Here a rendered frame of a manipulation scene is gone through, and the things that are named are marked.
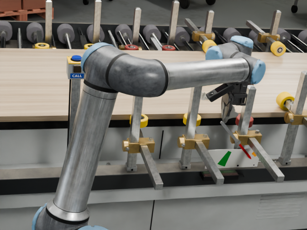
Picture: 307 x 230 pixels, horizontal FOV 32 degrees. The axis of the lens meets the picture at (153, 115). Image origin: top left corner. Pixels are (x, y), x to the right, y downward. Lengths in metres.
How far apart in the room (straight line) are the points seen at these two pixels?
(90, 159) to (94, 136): 0.08
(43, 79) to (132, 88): 1.20
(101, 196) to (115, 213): 0.35
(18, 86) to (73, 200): 0.98
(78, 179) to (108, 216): 1.06
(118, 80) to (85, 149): 0.27
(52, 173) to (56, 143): 0.21
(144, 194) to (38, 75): 0.81
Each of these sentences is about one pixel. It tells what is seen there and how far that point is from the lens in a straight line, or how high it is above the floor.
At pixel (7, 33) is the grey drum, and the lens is 3.62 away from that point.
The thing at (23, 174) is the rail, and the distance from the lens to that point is 2.34.
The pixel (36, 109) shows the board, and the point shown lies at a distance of 2.42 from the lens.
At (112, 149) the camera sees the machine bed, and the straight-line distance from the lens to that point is 2.56.
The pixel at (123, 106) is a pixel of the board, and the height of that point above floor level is 0.90.
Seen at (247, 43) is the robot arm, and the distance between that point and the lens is 2.13.
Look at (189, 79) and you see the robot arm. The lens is 1.69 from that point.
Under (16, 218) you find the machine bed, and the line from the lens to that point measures 2.74.
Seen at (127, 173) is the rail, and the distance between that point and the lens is 2.37.
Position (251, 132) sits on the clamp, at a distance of 2.48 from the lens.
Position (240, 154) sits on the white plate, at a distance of 2.49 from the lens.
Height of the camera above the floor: 2.01
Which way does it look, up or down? 27 degrees down
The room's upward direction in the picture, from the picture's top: 7 degrees clockwise
